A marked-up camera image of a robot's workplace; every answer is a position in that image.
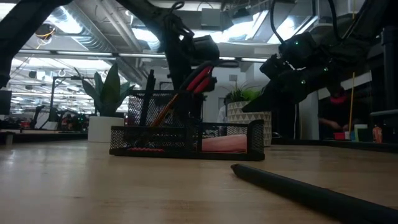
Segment leafy plant in white pot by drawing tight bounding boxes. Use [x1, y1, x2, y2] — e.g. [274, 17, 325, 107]
[73, 62, 136, 143]

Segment white and green cup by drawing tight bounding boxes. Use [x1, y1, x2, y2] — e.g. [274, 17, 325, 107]
[354, 123, 369, 142]

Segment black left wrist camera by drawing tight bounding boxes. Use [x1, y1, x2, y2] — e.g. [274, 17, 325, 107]
[192, 34, 220, 63]

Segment orange pencil with eraser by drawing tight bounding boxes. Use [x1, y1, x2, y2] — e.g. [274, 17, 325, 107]
[150, 93, 180, 127]

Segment dark background desk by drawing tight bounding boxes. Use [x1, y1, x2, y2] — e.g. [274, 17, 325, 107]
[0, 129, 88, 144]

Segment person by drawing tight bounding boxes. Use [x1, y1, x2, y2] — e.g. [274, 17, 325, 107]
[317, 86, 354, 138]
[217, 99, 229, 124]

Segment black side table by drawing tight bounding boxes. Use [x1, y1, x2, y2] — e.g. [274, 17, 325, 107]
[317, 139, 398, 153]

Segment red and black scissors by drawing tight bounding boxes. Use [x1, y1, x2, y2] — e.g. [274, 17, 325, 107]
[179, 61, 218, 96]

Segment black background camera gantry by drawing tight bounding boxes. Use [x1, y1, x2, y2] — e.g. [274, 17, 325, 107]
[50, 75, 91, 122]

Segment black pen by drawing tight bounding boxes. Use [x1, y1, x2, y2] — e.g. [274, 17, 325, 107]
[230, 164, 398, 224]

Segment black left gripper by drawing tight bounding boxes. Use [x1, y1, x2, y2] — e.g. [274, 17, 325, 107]
[163, 18, 195, 91]

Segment yellow hanging cable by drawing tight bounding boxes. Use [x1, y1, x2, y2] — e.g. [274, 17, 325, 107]
[348, 71, 356, 133]

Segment black mesh desk organizer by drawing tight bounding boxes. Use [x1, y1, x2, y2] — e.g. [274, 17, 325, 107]
[108, 89, 266, 162]

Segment black background monitor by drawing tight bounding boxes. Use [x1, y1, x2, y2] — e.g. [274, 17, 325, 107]
[0, 90, 12, 116]

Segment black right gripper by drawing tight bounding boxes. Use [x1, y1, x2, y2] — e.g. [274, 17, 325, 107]
[242, 32, 336, 113]

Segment orange bottle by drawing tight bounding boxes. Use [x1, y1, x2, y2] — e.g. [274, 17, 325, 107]
[372, 125, 383, 144]

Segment succulent in patterned pot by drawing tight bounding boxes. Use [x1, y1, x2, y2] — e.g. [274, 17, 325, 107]
[222, 81, 273, 147]

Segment black steel post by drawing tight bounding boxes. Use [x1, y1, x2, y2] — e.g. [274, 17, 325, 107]
[381, 24, 398, 110]

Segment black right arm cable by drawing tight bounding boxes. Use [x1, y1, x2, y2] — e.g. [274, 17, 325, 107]
[269, 0, 341, 47]

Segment black marker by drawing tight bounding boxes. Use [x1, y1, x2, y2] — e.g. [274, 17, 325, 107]
[140, 69, 157, 127]

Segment red rectangular eraser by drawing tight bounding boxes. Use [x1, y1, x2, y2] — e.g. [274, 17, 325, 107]
[127, 147, 165, 153]

